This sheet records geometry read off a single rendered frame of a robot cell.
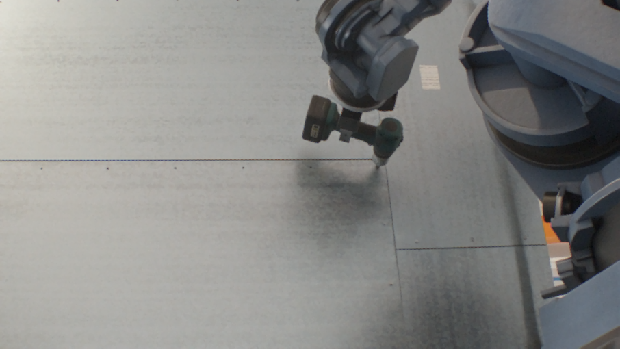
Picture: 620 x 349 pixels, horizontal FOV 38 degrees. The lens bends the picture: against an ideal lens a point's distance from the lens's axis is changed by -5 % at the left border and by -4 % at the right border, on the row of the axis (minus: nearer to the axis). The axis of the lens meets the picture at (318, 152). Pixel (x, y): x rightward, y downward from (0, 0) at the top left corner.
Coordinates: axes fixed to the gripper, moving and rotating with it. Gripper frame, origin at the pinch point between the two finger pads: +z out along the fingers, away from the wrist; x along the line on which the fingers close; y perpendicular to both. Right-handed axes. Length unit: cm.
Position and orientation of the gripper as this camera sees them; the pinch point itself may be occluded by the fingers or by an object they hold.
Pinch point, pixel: (347, 126)
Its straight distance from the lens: 229.8
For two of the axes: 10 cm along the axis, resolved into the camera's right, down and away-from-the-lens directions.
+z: -1.2, 5.1, 8.5
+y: -9.6, -2.7, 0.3
